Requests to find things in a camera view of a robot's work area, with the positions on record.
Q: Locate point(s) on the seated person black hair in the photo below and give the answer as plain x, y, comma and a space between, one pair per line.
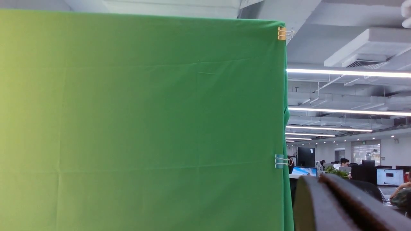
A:
344, 162

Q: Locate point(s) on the person forearm at desk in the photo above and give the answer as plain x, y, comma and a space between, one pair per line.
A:
401, 198

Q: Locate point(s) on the green backdrop cloth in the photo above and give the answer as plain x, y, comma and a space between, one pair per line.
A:
116, 122

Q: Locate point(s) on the ceiling air vent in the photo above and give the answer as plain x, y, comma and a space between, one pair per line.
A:
367, 61

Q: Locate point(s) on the teal binder clip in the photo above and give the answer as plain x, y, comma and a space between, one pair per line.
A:
282, 161

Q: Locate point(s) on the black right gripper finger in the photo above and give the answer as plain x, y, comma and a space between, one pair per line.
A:
331, 203

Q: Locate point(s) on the ceiling light strip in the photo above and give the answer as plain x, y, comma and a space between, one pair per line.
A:
355, 73

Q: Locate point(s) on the yellow binder clip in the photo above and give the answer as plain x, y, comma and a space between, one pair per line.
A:
284, 34

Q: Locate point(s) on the laptop with blue screen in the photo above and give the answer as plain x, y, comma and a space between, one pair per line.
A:
296, 172

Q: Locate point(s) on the green potted plant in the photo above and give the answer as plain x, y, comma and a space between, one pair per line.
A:
336, 171

